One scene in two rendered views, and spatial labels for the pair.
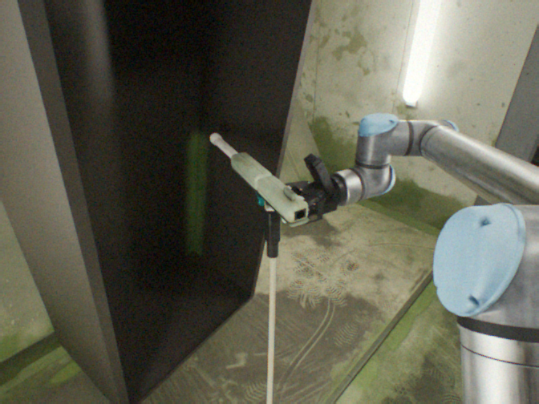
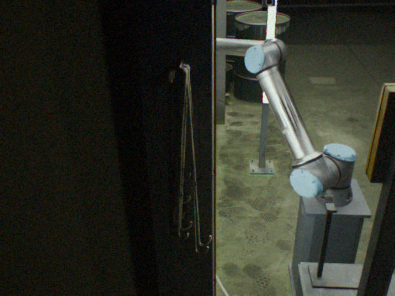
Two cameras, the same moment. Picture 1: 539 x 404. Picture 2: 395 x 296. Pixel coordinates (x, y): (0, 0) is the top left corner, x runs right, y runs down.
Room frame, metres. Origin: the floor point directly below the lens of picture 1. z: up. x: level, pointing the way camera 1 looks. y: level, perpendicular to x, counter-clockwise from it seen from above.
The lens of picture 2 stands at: (-1.03, 1.19, 1.94)
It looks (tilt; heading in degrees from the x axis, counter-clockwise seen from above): 30 degrees down; 322
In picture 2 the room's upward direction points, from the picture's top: 1 degrees counter-clockwise
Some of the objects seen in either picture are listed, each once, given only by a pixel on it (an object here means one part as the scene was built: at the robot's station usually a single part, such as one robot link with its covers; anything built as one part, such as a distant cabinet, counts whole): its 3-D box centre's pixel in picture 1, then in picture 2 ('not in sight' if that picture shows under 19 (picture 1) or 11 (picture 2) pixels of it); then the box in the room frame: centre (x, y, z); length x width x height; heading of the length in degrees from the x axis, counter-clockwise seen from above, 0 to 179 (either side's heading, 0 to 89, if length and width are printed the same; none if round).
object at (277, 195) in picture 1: (249, 195); not in sight; (0.81, 0.05, 1.08); 0.49 x 0.05 x 0.23; 28
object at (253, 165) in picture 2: not in sight; (261, 167); (1.01, -1.12, 0.01); 0.20 x 0.20 x 0.01; 47
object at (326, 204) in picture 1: (316, 198); not in sight; (0.77, -0.12, 1.09); 0.12 x 0.08 x 0.09; 119
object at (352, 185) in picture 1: (342, 187); not in sight; (0.81, -0.19, 1.10); 0.10 x 0.05 x 0.09; 29
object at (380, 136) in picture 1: (379, 139); not in sight; (0.86, -0.28, 1.21); 0.12 x 0.09 x 0.12; 90
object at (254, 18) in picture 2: not in sight; (262, 19); (2.10, -2.21, 0.86); 0.54 x 0.54 x 0.01
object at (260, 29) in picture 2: not in sight; (260, 58); (2.10, -2.21, 0.44); 0.59 x 0.58 x 0.89; 151
